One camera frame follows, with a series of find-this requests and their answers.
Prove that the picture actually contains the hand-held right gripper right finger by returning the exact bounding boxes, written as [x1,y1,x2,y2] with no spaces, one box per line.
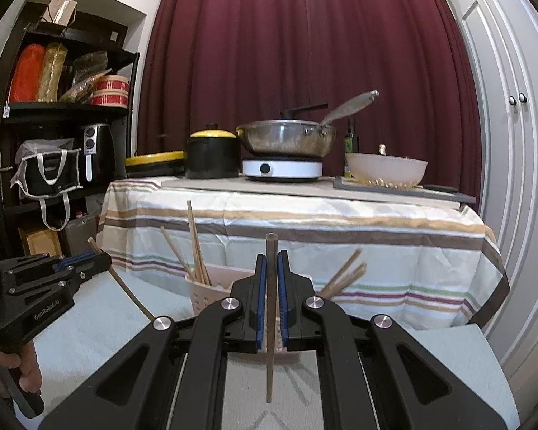
[275,248,507,430]

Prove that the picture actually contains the dark grey cutting board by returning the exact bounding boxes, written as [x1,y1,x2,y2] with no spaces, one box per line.
[333,176,477,204]

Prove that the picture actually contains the white perforated plastic basket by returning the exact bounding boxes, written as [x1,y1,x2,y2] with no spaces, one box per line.
[185,263,317,354]

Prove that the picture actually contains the grey storage bin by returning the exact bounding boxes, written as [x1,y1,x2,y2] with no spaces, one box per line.
[58,215,100,258]

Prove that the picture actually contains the white induction cooker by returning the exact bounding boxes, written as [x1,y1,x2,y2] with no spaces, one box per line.
[243,157,324,182]

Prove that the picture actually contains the bunch of wooden chopsticks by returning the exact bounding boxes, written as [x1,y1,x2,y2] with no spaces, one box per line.
[160,200,368,300]

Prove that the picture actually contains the gold package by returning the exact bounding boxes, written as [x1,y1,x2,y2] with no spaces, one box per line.
[36,42,68,101]

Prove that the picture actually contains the black long handle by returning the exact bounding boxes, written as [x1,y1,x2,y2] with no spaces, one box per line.
[282,103,329,120]

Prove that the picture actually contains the person's left hand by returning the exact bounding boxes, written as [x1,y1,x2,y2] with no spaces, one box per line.
[0,343,43,396]

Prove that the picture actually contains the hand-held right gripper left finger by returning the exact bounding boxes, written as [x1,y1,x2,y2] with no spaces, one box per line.
[38,253,270,430]

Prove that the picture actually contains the white colander bowl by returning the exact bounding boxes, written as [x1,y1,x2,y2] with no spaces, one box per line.
[344,152,429,189]

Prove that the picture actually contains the maroon curtain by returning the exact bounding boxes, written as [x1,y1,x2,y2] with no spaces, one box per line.
[134,0,482,189]

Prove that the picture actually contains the black and silver air fryer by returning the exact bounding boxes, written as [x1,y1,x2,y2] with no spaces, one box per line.
[80,123,110,183]

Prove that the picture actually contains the brown paper bag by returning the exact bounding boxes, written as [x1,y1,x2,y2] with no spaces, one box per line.
[38,0,78,25]

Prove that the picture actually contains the black flat box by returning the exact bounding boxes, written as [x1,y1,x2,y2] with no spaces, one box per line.
[67,20,128,46]

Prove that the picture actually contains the black cooking pot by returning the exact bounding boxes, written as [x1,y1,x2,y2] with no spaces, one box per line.
[185,137,242,180]

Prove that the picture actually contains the black tote bag white straps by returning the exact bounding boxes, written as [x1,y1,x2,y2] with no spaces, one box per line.
[10,140,84,232]

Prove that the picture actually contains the long bamboo chopstick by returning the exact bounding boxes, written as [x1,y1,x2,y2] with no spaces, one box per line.
[86,237,155,322]
[264,232,279,404]

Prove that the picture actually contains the dark snack bags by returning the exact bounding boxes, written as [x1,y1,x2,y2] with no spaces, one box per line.
[58,51,113,103]

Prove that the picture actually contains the yellow pot lid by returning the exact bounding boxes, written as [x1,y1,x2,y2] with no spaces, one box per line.
[189,123,237,140]

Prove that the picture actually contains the black shelving rack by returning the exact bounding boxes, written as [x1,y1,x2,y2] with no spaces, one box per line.
[0,2,141,256]

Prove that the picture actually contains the striped tablecloth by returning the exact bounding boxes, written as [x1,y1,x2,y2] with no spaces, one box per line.
[96,178,511,330]

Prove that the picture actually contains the steel frying pan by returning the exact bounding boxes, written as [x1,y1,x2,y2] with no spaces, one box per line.
[236,90,380,158]

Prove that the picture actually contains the orange package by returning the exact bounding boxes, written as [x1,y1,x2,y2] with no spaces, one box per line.
[9,44,46,103]

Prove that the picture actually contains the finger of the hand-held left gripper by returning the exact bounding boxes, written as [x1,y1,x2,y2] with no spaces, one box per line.
[0,251,113,279]
[6,263,113,299]

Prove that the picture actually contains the red striped round box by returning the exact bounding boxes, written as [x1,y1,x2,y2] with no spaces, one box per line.
[91,75,131,108]

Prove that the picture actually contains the yellow and black griddle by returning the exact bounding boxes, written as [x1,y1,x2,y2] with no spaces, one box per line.
[124,151,188,177]

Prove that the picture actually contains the white wardrobe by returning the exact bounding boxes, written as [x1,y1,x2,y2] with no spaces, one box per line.
[430,0,538,381]

